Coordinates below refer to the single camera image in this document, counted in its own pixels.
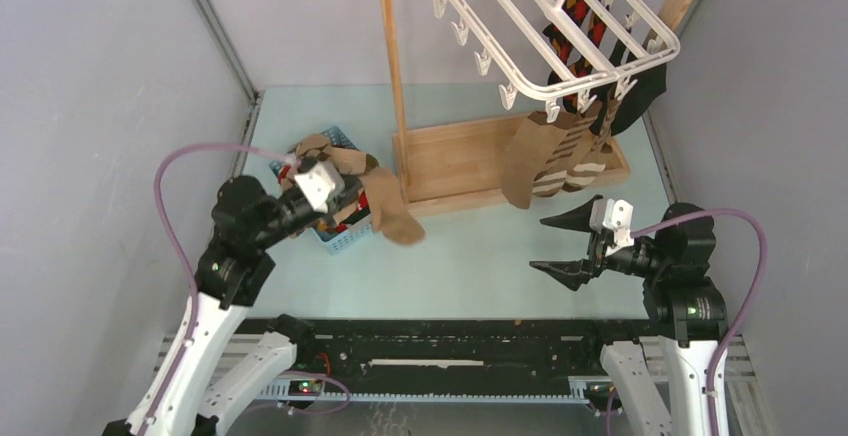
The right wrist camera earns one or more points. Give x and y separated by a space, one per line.
611 219

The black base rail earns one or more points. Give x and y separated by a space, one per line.
460 358

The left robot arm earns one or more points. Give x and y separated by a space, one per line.
184 398

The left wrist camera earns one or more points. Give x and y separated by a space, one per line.
322 186

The brown argyle sock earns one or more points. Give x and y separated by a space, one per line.
319 147

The white plastic clip hanger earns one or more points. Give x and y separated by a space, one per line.
585 44

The blue plastic basket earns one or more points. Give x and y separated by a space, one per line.
337 237

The plain brown sock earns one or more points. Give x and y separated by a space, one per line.
381 189

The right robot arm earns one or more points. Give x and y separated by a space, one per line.
672 260

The black sock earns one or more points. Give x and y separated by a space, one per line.
650 85

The wooden hanger rack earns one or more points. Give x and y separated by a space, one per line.
453 167

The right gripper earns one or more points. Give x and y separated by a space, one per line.
571 272

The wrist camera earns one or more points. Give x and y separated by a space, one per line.
611 219
322 186

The brown striped sock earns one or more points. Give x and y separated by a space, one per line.
550 180
590 156

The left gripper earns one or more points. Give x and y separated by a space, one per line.
344 198

